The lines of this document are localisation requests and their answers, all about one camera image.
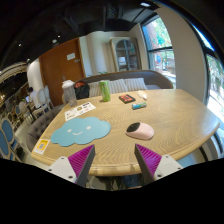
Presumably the black and red flat box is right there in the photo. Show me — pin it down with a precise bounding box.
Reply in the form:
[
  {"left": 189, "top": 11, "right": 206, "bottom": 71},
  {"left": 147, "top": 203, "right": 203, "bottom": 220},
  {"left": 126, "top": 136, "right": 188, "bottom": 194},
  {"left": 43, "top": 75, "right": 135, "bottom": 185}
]
[{"left": 118, "top": 93, "right": 137, "bottom": 105}]

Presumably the small teal pack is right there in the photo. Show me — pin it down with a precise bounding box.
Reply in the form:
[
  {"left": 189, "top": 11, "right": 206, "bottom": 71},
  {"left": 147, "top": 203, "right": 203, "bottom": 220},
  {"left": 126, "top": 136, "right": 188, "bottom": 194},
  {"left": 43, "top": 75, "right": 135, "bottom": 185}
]
[{"left": 131, "top": 101, "right": 148, "bottom": 111}]

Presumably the blue cloud-shaped mouse pad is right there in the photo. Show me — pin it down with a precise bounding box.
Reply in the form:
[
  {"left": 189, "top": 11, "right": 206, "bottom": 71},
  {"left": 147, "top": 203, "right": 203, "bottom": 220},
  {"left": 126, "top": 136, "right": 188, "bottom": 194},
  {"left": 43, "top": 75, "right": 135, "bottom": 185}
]
[{"left": 50, "top": 116, "right": 112, "bottom": 148}]

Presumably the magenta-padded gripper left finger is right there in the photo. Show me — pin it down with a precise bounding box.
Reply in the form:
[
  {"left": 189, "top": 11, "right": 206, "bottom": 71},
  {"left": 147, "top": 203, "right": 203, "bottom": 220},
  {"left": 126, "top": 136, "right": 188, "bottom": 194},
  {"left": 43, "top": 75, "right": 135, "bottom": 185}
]
[{"left": 46, "top": 143, "right": 96, "bottom": 188}]

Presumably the brown curved bench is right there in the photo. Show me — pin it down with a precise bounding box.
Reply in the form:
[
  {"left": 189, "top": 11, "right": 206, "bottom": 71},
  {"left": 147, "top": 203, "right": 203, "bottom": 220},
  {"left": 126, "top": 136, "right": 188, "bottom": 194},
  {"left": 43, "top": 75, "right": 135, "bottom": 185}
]
[{"left": 73, "top": 69, "right": 175, "bottom": 98}]

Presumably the white sticker sheet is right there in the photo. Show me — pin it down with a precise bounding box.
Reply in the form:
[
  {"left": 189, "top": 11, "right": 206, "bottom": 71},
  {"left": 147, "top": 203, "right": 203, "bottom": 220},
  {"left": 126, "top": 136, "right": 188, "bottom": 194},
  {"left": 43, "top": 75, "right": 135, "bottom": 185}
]
[{"left": 63, "top": 101, "right": 97, "bottom": 122}]

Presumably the black backpack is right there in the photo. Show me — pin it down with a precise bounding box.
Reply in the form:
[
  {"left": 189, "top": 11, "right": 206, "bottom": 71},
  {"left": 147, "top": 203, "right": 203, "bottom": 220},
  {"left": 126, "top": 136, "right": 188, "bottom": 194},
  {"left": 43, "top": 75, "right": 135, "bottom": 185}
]
[{"left": 73, "top": 80, "right": 91, "bottom": 100}]

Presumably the green drink can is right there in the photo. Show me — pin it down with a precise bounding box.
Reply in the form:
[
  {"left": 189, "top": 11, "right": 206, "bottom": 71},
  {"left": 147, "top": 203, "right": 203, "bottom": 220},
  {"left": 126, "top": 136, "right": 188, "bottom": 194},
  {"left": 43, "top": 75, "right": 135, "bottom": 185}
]
[{"left": 98, "top": 80, "right": 112, "bottom": 103}]

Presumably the white tube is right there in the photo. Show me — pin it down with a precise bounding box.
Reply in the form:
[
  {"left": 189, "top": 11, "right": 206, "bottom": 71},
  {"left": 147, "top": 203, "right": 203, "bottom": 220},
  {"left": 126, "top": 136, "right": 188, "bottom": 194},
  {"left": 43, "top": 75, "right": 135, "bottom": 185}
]
[{"left": 136, "top": 90, "right": 148, "bottom": 101}]

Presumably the striped cushion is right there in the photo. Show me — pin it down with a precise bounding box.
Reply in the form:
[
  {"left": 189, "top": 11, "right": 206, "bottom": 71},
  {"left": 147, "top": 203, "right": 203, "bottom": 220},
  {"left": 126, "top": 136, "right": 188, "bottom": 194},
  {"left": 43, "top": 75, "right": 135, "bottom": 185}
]
[
  {"left": 87, "top": 78, "right": 129, "bottom": 98},
  {"left": 123, "top": 77, "right": 148, "bottom": 93}
]

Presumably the glass-door cabinet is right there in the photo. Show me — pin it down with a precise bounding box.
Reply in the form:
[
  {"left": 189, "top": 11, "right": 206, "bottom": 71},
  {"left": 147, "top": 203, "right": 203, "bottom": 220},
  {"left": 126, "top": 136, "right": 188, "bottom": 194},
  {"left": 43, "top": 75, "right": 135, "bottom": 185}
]
[{"left": 109, "top": 36, "right": 143, "bottom": 73}]

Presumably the person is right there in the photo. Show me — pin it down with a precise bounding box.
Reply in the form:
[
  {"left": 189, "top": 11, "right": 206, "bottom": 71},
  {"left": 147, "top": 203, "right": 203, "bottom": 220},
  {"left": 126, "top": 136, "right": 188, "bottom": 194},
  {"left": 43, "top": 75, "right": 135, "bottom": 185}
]
[{"left": 25, "top": 86, "right": 40, "bottom": 110}]

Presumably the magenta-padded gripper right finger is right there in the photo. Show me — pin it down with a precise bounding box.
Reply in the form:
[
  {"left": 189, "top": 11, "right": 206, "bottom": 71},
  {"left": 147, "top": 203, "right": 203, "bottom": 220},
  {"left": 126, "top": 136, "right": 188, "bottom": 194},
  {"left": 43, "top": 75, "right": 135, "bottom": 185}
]
[{"left": 134, "top": 143, "right": 184, "bottom": 186}]

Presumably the grey tufted sofa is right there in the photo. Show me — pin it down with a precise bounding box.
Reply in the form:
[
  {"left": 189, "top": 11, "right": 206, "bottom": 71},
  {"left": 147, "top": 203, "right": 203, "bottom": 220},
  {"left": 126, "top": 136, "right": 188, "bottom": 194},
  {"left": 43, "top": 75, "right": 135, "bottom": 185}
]
[{"left": 25, "top": 106, "right": 64, "bottom": 153}]

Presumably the dark-framed window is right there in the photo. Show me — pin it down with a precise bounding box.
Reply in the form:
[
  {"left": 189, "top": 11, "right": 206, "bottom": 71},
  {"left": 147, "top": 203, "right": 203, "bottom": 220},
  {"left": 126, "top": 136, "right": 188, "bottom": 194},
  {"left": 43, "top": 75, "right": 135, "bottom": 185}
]
[
  {"left": 141, "top": 14, "right": 177, "bottom": 89},
  {"left": 193, "top": 26, "right": 224, "bottom": 134}
]

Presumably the yellow square sticker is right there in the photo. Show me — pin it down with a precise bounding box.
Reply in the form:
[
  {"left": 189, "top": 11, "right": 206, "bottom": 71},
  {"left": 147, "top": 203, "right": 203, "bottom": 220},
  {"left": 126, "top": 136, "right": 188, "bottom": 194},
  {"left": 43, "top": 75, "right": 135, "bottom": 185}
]
[{"left": 32, "top": 138, "right": 51, "bottom": 156}]

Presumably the wooden door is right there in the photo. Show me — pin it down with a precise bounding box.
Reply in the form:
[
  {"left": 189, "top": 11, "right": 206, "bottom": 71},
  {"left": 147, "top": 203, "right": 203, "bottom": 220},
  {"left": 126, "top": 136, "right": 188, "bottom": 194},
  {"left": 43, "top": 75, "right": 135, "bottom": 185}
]
[{"left": 38, "top": 37, "right": 86, "bottom": 108}]

